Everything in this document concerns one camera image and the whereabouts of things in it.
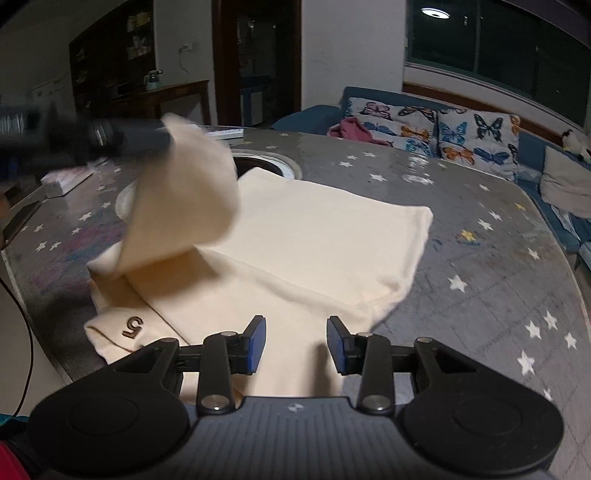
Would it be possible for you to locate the dark wooden desk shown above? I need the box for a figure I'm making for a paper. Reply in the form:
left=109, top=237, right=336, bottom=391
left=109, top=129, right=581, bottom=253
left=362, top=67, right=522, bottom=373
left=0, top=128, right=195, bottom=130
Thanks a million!
left=108, top=80, right=212, bottom=126

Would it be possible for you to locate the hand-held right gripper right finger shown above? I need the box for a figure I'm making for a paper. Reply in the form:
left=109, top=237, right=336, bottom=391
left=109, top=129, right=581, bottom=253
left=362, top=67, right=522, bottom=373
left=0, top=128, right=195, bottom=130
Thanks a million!
left=326, top=316, right=484, bottom=415

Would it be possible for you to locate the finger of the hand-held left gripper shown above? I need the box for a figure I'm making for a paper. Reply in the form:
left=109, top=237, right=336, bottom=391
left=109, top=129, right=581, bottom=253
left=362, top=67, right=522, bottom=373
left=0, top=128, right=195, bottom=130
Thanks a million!
left=90, top=117, right=172, bottom=158

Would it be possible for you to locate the brown wooden door frame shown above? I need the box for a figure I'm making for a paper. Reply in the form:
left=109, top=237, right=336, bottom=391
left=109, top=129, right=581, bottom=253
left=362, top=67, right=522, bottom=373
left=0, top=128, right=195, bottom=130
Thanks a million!
left=211, top=0, right=303, bottom=127

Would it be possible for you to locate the black and white plush toy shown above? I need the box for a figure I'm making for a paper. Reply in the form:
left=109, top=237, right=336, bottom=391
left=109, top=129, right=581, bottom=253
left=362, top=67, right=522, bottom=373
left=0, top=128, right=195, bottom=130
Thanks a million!
left=561, top=129, right=591, bottom=164

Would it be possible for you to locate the grey star-print tablecloth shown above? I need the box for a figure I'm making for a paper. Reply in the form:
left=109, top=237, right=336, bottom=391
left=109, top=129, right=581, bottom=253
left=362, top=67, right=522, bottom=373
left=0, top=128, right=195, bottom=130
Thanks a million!
left=0, top=126, right=591, bottom=462

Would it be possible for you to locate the grey pillow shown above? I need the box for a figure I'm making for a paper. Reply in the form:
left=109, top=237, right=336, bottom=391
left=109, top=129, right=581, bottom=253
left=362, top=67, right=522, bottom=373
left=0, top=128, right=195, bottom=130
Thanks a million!
left=539, top=145, right=591, bottom=220

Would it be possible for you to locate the dark wooden shelf cabinet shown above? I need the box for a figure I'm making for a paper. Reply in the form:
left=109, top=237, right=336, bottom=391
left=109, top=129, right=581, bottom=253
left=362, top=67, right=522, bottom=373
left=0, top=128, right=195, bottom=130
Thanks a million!
left=68, top=0, right=158, bottom=109

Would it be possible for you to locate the pink cloth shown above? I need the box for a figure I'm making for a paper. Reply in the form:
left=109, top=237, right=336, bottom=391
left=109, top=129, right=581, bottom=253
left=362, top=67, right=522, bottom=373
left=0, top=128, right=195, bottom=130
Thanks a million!
left=327, top=116, right=376, bottom=144

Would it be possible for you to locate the blue sofa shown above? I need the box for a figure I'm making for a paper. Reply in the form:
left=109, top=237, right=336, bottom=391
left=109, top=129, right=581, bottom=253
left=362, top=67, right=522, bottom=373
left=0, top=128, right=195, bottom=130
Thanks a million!
left=270, top=85, right=591, bottom=273

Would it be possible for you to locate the butterfly print pillow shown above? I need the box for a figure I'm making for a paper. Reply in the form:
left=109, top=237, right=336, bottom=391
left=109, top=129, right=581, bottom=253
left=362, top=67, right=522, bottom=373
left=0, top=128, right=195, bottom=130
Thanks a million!
left=344, top=97, right=439, bottom=155
left=436, top=107, right=522, bottom=183

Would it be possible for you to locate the cream fleece sweater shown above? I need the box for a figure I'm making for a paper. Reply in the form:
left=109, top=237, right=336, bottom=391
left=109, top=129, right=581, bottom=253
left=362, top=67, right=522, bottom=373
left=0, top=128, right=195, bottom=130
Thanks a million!
left=84, top=112, right=435, bottom=400

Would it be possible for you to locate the dark cable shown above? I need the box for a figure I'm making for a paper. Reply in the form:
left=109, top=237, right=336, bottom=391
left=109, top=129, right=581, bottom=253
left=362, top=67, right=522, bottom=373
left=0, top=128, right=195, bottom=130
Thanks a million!
left=0, top=277, right=35, bottom=416

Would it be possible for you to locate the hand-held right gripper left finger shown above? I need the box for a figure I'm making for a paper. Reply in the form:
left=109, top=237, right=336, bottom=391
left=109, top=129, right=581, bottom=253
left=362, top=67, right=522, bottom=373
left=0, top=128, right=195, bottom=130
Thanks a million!
left=110, top=315, right=267, bottom=415

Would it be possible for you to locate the pastel tissue pack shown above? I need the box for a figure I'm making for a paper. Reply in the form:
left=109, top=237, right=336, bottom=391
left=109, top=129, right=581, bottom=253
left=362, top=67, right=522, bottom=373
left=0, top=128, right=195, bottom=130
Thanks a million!
left=41, top=167, right=95, bottom=198

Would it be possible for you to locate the dark window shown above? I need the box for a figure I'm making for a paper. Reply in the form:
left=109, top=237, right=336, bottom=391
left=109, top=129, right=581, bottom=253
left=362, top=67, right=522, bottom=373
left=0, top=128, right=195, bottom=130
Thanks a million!
left=404, top=0, right=591, bottom=125

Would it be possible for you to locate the dark flat device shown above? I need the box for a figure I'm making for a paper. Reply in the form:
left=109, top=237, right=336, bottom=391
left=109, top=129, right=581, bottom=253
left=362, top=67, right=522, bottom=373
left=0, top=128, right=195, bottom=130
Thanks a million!
left=0, top=199, right=42, bottom=250

